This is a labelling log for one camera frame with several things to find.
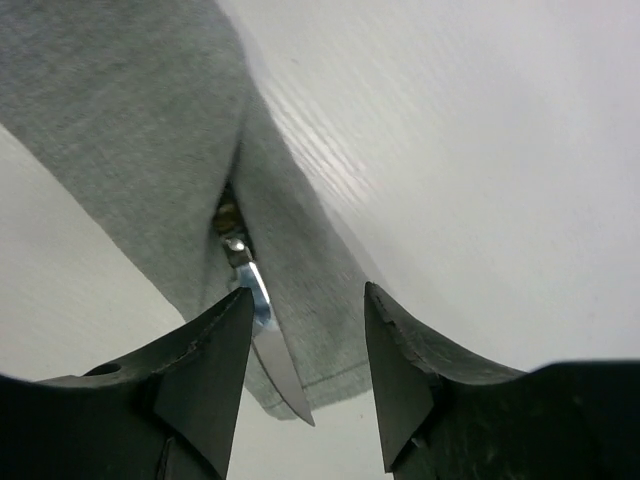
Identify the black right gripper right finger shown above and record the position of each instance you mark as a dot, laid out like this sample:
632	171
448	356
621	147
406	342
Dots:
445	412

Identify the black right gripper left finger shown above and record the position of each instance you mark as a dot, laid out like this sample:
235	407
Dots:
167	410

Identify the black handled knife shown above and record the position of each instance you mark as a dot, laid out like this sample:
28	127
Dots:
269	343

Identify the grey cloth napkin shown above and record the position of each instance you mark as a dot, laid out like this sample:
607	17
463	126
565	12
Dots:
144	111

